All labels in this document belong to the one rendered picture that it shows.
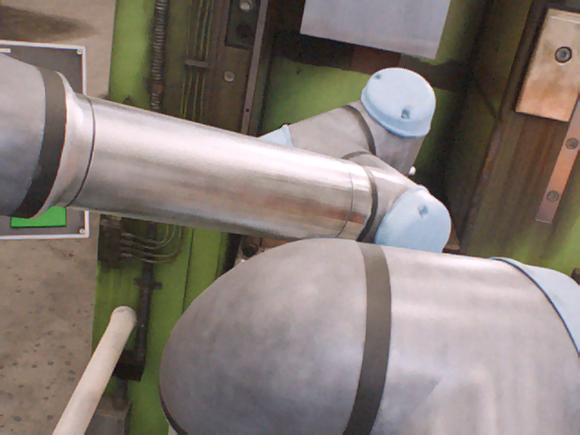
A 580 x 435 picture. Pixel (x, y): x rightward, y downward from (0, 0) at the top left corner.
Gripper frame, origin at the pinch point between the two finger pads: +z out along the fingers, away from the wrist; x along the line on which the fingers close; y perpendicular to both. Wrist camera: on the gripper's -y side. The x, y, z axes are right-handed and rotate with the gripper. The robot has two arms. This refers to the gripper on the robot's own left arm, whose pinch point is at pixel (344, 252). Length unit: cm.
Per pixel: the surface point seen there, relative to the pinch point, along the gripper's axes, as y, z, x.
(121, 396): 5, 62, -35
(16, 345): -28, 131, -83
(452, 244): -12.1, 10.4, 18.4
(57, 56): -16.8, -10.6, -45.5
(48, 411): -6, 119, -64
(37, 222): 4.1, 0.8, -43.1
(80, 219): 1.3, 2.5, -38.1
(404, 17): -27.9, -19.8, 2.1
